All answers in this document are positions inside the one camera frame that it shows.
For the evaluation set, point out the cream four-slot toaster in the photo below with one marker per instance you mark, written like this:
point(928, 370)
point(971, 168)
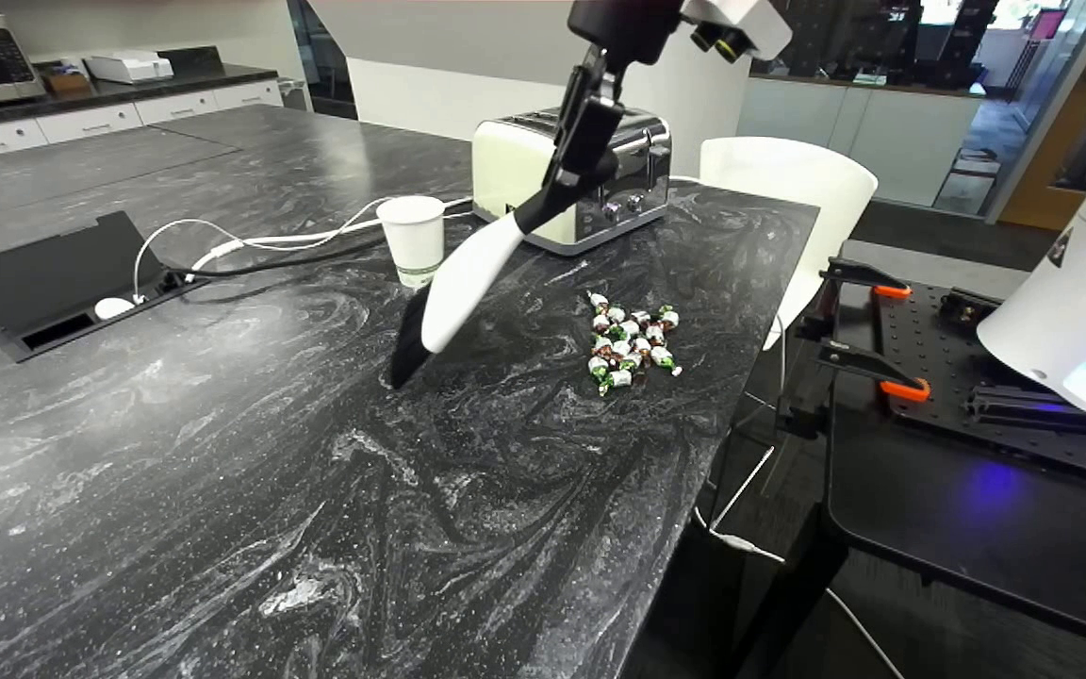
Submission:
point(644, 177)

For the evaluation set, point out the white countertop appliance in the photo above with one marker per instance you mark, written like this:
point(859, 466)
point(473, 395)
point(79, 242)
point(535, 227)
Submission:
point(130, 67)

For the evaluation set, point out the orange black clamp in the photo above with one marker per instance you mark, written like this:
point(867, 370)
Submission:
point(907, 389)
point(888, 291)

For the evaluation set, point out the white paper cup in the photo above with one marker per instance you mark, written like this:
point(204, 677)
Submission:
point(412, 246)

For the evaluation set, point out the white plug adapter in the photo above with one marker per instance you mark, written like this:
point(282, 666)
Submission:
point(114, 307)

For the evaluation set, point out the white plastic chair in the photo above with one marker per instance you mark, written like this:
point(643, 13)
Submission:
point(808, 202)

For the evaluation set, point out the black breadboard robot table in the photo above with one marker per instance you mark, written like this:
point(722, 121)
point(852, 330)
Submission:
point(1009, 477)

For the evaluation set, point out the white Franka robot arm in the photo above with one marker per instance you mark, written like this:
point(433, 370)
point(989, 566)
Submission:
point(1070, 314)

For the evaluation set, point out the wooden door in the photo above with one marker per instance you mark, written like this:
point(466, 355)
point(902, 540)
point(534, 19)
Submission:
point(1070, 125)

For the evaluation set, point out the white kitchen counter cabinets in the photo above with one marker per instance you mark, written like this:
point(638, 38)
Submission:
point(101, 120)

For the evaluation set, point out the green silver wrapped candy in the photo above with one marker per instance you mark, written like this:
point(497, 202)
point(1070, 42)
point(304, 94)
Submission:
point(597, 369)
point(643, 319)
point(663, 359)
point(599, 327)
point(619, 377)
point(667, 319)
point(597, 302)
point(652, 336)
point(619, 314)

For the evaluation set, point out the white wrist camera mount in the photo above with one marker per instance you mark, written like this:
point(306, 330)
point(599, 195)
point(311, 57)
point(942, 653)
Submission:
point(734, 19)

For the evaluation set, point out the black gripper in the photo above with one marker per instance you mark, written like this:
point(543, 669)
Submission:
point(624, 29)

